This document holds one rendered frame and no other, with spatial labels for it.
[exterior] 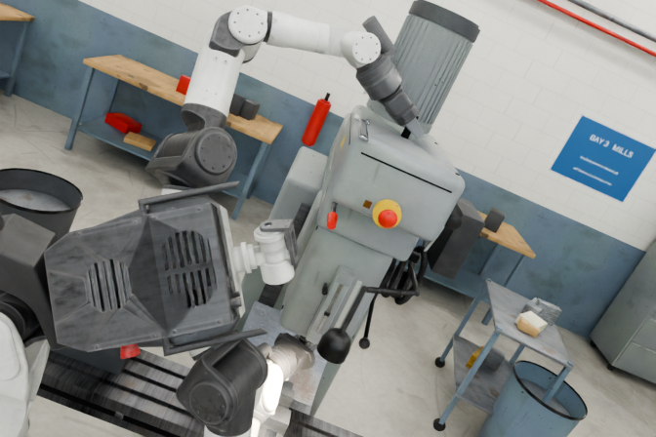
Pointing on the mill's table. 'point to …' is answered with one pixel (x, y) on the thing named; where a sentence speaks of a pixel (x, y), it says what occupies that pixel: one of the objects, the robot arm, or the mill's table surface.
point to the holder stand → (110, 360)
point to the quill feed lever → (367, 326)
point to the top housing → (395, 175)
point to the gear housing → (365, 228)
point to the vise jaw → (278, 422)
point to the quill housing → (291, 307)
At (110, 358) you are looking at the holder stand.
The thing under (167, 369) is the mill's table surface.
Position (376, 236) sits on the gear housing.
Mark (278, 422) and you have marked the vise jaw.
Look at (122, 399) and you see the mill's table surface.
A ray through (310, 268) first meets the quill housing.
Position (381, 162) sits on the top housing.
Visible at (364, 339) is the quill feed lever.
